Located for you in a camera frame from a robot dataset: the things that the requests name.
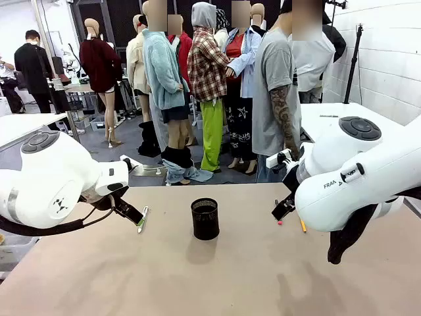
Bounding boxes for tattooed right forearm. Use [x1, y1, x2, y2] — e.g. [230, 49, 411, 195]
[268, 84, 301, 162]

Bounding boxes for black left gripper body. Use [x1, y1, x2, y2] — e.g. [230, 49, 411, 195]
[97, 193, 126, 215]

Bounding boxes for mannequin in blue fleece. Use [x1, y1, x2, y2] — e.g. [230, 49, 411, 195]
[141, 0, 198, 186]

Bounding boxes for mannequin in white shirt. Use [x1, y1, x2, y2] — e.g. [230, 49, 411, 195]
[290, 26, 337, 103]

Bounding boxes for mannequin in plaid hoodie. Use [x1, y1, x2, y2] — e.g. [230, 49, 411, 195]
[186, 1, 232, 173]

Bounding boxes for mannequin in red jacket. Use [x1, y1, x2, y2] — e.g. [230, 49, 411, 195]
[166, 14, 194, 99]

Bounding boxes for small white table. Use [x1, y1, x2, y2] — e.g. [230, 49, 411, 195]
[0, 113, 82, 151]

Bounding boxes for large white table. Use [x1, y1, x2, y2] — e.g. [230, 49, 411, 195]
[299, 101, 421, 143]

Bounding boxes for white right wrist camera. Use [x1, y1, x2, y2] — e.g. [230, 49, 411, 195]
[265, 148, 293, 167]

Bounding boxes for mannequin in black jacket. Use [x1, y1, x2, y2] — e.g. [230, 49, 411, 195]
[321, 11, 347, 64]

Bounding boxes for man in black clothes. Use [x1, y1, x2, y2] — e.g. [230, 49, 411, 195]
[14, 29, 55, 115]

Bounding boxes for mannequin in maroon sweater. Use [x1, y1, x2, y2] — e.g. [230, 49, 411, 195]
[78, 18, 123, 149]

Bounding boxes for person in white shirt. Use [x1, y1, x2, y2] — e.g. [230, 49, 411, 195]
[0, 55, 16, 87]

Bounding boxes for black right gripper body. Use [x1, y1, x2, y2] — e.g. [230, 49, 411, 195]
[281, 161, 302, 205]

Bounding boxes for person in grey T-shirt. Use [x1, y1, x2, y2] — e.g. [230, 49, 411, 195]
[251, 0, 303, 184]

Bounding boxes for yellow pencil pink eraser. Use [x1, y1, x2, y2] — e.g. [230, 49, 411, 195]
[274, 198, 284, 226]

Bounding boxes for grey floor crate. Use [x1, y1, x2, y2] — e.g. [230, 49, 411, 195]
[89, 116, 107, 132]

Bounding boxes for black tripod stand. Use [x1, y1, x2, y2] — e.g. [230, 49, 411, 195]
[343, 23, 366, 105]

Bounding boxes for black mesh pen holder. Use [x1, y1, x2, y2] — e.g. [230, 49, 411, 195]
[190, 197, 220, 240]

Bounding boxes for mannequin in cream shirt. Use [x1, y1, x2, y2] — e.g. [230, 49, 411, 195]
[126, 14, 152, 123]

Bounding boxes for white green pen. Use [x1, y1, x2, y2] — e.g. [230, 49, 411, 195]
[137, 205, 149, 235]

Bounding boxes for mannequin in blue shirt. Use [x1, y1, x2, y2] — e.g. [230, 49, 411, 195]
[225, 0, 264, 174]

